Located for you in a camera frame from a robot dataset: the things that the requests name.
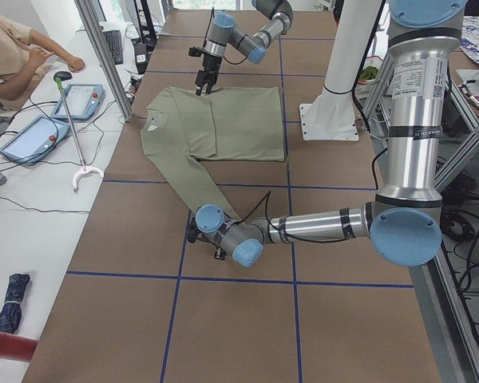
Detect black computer mouse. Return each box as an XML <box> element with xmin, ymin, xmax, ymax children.
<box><xmin>53</xmin><ymin>71</ymin><xmax>73</xmax><ymax>81</ymax></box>

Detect red cylinder bottle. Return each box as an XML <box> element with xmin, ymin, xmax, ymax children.
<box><xmin>0</xmin><ymin>331</ymin><xmax>38</xmax><ymax>362</ymax></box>

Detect white neck label tag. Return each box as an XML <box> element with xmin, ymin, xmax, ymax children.
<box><xmin>146</xmin><ymin>118</ymin><xmax>158</xmax><ymax>132</ymax></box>

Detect lower teach pendant tablet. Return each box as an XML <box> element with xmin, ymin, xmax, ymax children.
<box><xmin>0</xmin><ymin>116</ymin><xmax>69</xmax><ymax>164</ymax></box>

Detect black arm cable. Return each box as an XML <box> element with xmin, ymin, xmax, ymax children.
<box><xmin>237</xmin><ymin>190</ymin><xmax>344</xmax><ymax>243</ymax></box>

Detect folded dark blue umbrella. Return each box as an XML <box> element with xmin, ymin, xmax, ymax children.
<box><xmin>0</xmin><ymin>273</ymin><xmax>30</xmax><ymax>334</ymax></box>

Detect upper teach pendant tablet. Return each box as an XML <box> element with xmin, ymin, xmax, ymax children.
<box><xmin>59</xmin><ymin>84</ymin><xmax>105</xmax><ymax>121</ymax></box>

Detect white central pedestal column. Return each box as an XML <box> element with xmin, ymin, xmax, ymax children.
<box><xmin>299</xmin><ymin>0</ymin><xmax>384</xmax><ymax>141</ymax></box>

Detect black keyboard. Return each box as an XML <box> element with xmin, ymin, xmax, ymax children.
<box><xmin>102</xmin><ymin>30</ymin><xmax>124</xmax><ymax>65</ymax></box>

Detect teach pendant tablet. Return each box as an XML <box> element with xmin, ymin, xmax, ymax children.
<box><xmin>59</xmin><ymin>84</ymin><xmax>105</xmax><ymax>121</ymax></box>
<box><xmin>0</xmin><ymin>116</ymin><xmax>69</xmax><ymax>164</ymax></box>

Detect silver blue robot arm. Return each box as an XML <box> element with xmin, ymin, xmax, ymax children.
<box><xmin>188</xmin><ymin>1</ymin><xmax>465</xmax><ymax>267</ymax></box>
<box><xmin>188</xmin><ymin>1</ymin><xmax>293</xmax><ymax>96</ymax></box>

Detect aluminium frame post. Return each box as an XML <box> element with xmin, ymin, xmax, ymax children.
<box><xmin>74</xmin><ymin>0</ymin><xmax>133</xmax><ymax>122</ymax></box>

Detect seated person in beige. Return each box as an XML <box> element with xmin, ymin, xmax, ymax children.
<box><xmin>0</xmin><ymin>14</ymin><xmax>85</xmax><ymax>111</ymax></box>

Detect olive green long-sleeve shirt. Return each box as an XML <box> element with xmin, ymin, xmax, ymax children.
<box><xmin>141</xmin><ymin>87</ymin><xmax>285</xmax><ymax>219</ymax></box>

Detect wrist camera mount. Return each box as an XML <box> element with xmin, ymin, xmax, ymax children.
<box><xmin>213</xmin><ymin>248</ymin><xmax>227</xmax><ymax>261</ymax></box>
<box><xmin>188</xmin><ymin>46</ymin><xmax>206</xmax><ymax>57</ymax></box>

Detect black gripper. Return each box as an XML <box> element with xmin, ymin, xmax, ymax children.
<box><xmin>196</xmin><ymin>53</ymin><xmax>222</xmax><ymax>96</ymax></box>
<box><xmin>187</xmin><ymin>217</ymin><xmax>203</xmax><ymax>243</ymax></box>

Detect reacher grabber stick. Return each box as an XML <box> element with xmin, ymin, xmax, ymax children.
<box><xmin>54</xmin><ymin>77</ymin><xmax>104</xmax><ymax>192</ymax></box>

